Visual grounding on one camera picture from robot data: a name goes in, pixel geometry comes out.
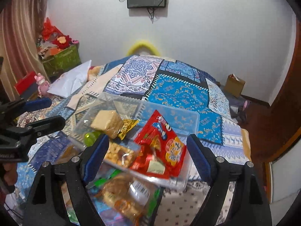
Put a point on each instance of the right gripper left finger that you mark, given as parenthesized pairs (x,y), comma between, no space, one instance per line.
(45,204)

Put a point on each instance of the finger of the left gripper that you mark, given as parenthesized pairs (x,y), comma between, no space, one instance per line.
(42,127)
(38,104)

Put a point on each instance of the green jelly cup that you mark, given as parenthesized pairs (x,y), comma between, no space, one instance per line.
(91,137)

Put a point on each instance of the beige wafer block pack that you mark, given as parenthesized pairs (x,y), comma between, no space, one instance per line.
(109,122)

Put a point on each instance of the peanut snack clear bag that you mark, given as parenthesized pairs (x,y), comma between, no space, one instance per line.
(121,155)

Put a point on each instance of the round cracker pack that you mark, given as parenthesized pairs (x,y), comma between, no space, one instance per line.
(128,195)

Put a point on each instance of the yellow kaka snack bag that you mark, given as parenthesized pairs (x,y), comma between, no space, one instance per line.
(127,125)

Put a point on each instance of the red cartoon snack bag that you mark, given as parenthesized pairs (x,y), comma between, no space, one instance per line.
(159,135)

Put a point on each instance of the clear plastic storage bin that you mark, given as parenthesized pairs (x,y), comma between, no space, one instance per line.
(182,121)

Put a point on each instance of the left hand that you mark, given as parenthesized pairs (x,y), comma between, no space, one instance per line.
(10,175)

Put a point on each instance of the red box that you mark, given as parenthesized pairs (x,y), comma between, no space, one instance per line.
(23,84)

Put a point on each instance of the pink rabbit toy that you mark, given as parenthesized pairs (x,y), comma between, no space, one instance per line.
(43,85)

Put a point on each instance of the white pillow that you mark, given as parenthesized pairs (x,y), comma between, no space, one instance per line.
(70,81)

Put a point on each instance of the green storage box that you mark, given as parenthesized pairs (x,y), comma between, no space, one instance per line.
(62,62)

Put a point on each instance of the brown striped curtain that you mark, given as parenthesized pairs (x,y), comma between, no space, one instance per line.
(21,24)

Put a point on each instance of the brown wooden door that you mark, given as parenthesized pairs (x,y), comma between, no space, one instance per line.
(283,125)

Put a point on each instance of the small cardboard box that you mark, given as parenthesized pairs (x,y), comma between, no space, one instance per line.
(234,85)

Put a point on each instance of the yellow fuzzy hoop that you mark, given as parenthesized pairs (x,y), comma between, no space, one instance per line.
(140,44)

